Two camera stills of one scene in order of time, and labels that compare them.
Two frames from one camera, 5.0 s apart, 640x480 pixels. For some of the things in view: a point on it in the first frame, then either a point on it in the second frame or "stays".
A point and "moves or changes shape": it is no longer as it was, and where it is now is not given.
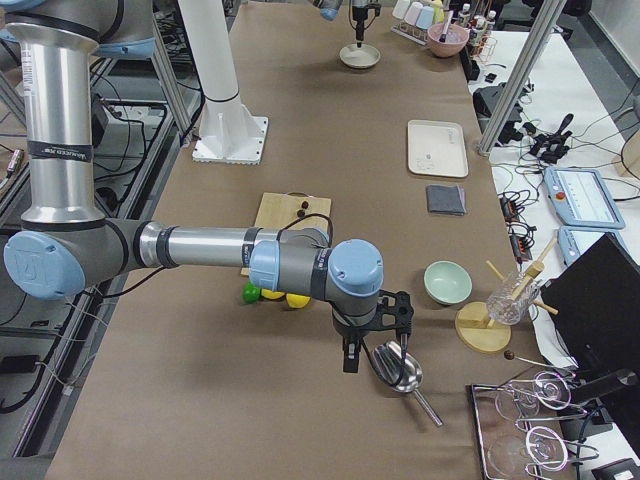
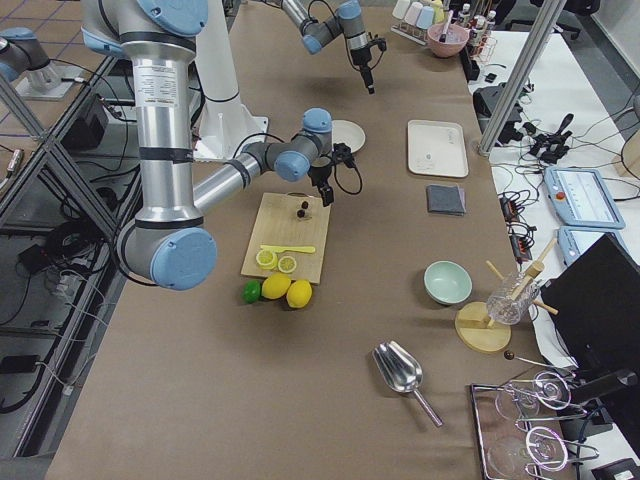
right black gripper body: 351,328 → 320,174
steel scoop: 402,375 stays
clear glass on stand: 502,308 stays
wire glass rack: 516,426 stays
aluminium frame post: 522,74 stays
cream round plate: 353,56 moves or changes shape
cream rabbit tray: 436,148 stays
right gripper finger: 351,346 → 327,194
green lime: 251,293 stays
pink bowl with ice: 447,39 stays
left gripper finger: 359,33 → 368,80
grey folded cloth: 445,199 stays
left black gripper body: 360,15 → 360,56
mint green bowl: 447,282 stays
